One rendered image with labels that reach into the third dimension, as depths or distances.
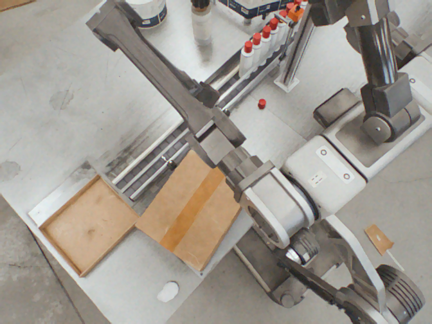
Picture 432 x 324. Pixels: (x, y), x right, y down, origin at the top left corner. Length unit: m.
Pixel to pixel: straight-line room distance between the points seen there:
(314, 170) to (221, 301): 1.58
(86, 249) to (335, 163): 1.01
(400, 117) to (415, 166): 1.98
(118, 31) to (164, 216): 0.54
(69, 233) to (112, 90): 0.66
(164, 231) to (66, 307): 1.39
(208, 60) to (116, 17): 0.82
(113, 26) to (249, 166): 0.40
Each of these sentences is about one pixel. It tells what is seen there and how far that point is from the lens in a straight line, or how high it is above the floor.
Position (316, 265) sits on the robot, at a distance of 1.92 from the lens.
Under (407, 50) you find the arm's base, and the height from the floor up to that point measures 1.48.
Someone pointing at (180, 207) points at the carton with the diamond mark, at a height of 1.12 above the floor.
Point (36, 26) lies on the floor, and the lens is 3.19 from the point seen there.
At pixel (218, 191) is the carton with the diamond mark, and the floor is 1.12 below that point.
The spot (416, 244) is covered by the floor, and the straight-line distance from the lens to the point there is 2.45.
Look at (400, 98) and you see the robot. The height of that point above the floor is 1.61.
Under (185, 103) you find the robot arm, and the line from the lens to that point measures 0.68.
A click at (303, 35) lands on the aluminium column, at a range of 1.26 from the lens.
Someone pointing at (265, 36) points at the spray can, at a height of 1.06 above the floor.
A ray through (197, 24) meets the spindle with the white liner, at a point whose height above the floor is 1.01.
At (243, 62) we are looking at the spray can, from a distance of 1.35.
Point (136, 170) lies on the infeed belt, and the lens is 1.29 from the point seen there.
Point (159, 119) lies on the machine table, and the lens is 1.42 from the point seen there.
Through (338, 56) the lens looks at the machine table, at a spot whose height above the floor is 0.83.
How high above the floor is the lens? 2.07
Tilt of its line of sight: 71 degrees down
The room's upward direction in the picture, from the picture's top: straight up
